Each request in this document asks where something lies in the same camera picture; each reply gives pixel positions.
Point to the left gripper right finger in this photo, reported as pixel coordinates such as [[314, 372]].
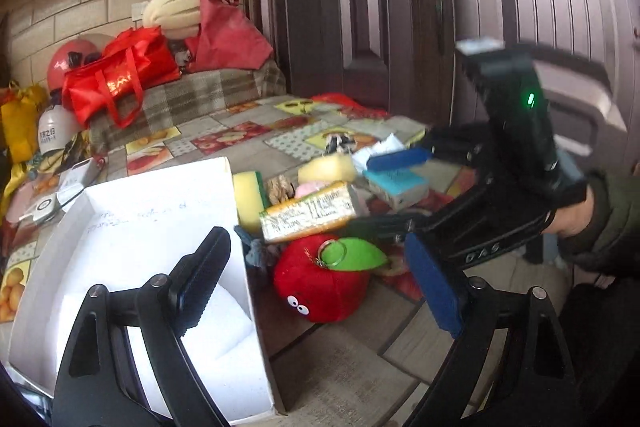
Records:
[[508, 364]]

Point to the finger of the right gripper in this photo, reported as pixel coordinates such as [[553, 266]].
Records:
[[402, 159]]

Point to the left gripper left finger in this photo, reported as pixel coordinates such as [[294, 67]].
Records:
[[124, 363]]

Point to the white cloth glove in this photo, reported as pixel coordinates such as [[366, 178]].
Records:
[[389, 145]]

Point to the blue tissue pack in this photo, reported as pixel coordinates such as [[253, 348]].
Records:
[[400, 188]]

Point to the pale yellow sponge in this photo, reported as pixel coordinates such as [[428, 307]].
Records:
[[331, 168]]

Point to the black white patterned scrunchie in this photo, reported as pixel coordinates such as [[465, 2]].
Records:
[[340, 143]]

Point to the red apple plush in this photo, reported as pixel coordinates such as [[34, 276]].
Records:
[[324, 278]]

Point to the yellow green sponge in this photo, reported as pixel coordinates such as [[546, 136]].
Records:
[[250, 199]]

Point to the pink fluffy plush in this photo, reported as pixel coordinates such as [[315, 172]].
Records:
[[307, 188]]

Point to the person right hand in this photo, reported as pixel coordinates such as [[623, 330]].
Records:
[[572, 220]]

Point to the red plastic bag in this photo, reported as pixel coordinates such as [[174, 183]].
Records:
[[349, 106]]

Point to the white foam box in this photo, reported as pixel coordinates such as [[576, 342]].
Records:
[[120, 234]]

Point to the brown wooden door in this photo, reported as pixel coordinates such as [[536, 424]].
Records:
[[400, 55]]

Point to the fruit pattern tablecloth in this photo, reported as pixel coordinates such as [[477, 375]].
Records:
[[139, 313]]

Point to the white round charger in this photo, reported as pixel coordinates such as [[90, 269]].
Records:
[[46, 208]]

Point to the dark red fabric bag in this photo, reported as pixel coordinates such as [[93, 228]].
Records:
[[227, 39]]

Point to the white power bank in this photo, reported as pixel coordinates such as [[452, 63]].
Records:
[[81, 175]]

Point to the plaid blanket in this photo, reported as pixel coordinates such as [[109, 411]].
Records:
[[190, 97]]

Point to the cream foam roll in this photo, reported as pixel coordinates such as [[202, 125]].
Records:
[[177, 19]]

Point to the white helmet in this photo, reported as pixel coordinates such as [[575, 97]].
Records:
[[56, 127]]

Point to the yellow shopping bag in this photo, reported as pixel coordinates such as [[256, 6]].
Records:
[[20, 113]]

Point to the glossy red tote bag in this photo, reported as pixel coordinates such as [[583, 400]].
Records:
[[135, 61]]

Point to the red helmet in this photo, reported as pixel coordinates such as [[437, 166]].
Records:
[[73, 54]]

